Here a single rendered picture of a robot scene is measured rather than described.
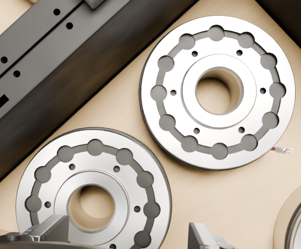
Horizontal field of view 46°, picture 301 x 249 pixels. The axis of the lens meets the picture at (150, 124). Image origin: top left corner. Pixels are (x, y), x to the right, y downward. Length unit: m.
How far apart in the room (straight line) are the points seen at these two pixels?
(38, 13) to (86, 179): 0.11
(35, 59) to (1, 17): 0.13
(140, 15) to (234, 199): 0.15
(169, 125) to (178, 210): 0.07
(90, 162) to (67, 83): 0.06
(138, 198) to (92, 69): 0.09
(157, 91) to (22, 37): 0.10
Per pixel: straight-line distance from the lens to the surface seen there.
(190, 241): 0.16
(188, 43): 0.24
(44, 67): 0.17
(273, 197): 0.28
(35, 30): 0.18
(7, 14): 0.30
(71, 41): 0.17
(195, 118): 0.23
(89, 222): 0.26
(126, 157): 0.24
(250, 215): 0.28
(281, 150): 0.23
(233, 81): 0.25
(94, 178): 0.23
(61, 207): 0.24
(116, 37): 0.20
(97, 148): 0.24
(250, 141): 0.24
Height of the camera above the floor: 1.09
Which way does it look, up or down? 88 degrees down
